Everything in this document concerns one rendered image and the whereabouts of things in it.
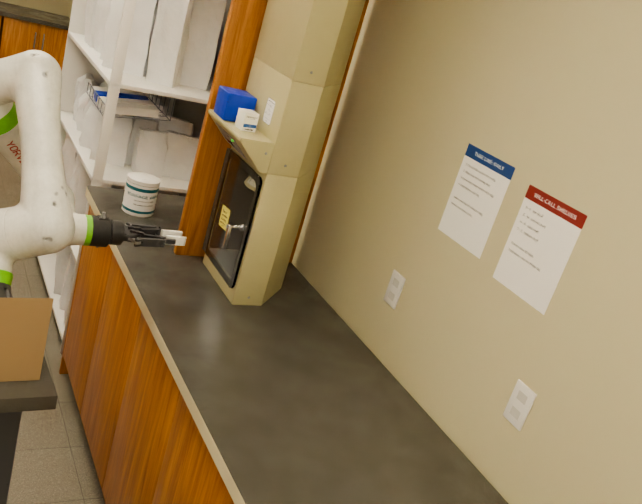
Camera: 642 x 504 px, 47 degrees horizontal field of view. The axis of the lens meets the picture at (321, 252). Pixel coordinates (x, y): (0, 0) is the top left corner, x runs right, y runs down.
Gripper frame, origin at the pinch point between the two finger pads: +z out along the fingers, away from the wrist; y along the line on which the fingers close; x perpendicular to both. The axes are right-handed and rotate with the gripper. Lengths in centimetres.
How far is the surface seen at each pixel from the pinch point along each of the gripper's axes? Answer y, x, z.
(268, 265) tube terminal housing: -5.2, 4.9, 32.8
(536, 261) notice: -80, -37, 66
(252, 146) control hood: -5.0, -34.7, 16.0
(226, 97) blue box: 15.5, -43.6, 12.4
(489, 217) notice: -59, -40, 66
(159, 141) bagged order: 123, 5, 29
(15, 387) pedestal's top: -50, 20, -49
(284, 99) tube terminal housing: -3, -50, 23
